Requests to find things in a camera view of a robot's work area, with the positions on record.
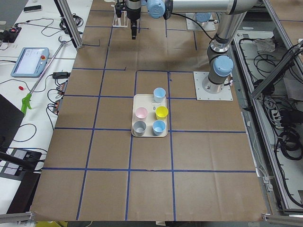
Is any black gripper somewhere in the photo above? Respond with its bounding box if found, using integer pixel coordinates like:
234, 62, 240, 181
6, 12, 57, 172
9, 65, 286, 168
125, 0, 141, 40

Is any light blue cup rear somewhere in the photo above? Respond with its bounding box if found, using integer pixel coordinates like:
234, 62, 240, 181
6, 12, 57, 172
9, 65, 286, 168
153, 87, 166, 103

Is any light blue cup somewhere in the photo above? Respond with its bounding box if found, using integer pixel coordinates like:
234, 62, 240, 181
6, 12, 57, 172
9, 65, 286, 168
153, 87, 166, 103
152, 120, 166, 136

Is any pink plastic cup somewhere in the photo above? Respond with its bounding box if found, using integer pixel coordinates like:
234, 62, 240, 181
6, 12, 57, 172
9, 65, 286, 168
135, 107, 148, 120

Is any yellow plastic cup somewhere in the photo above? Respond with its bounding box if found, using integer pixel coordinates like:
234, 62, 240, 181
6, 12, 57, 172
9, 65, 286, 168
155, 106, 169, 120

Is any grey plastic cup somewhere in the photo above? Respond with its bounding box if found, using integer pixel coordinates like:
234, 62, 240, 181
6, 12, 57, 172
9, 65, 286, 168
132, 121, 147, 137

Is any light blue cup front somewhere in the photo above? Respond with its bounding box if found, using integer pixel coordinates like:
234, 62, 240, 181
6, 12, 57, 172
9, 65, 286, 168
152, 120, 166, 136

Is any beige plastic tray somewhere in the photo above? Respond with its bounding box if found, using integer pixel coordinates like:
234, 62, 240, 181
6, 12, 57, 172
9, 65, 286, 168
132, 94, 168, 138

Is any black smartphone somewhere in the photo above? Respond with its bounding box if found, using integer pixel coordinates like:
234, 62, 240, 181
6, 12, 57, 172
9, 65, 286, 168
23, 5, 42, 13

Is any teach pendant tablet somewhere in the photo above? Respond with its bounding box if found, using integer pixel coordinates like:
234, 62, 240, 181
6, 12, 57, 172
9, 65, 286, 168
11, 47, 49, 78

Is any white wire cup rack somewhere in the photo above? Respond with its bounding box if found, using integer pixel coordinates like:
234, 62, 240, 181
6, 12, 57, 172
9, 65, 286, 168
111, 5, 129, 28

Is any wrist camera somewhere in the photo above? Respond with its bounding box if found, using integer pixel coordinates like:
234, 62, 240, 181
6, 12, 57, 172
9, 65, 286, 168
115, 0, 125, 18

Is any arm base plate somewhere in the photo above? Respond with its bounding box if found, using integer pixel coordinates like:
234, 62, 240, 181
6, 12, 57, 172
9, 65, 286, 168
185, 13, 218, 31
193, 71, 233, 101

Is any green handled reacher grabber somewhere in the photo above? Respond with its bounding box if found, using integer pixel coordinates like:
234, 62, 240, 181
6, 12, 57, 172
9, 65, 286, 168
21, 37, 71, 115

